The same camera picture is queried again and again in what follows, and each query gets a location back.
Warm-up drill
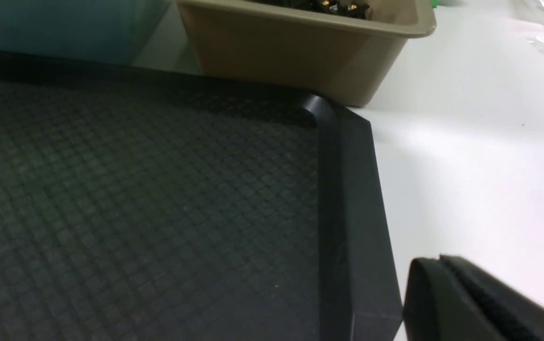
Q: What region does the pile of black chopsticks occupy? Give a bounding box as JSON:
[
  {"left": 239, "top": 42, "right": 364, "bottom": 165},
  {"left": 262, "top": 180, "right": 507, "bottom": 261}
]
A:
[{"left": 255, "top": 0, "right": 372, "bottom": 20}]

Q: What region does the black serving tray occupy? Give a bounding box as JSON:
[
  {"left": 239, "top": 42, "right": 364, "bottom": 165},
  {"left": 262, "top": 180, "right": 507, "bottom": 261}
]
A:
[{"left": 0, "top": 52, "right": 402, "bottom": 341}]

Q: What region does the brown plastic bin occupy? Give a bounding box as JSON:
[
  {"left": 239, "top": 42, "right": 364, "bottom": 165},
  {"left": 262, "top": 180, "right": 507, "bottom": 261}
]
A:
[{"left": 176, "top": 0, "right": 436, "bottom": 108}]

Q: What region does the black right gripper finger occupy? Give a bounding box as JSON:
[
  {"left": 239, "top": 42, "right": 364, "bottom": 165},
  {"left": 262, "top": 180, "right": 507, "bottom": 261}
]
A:
[{"left": 403, "top": 255, "right": 544, "bottom": 341}]

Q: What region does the teal plastic bin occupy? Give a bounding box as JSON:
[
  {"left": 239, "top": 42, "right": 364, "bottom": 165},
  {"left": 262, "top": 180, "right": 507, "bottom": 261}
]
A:
[{"left": 0, "top": 0, "right": 169, "bottom": 64}]

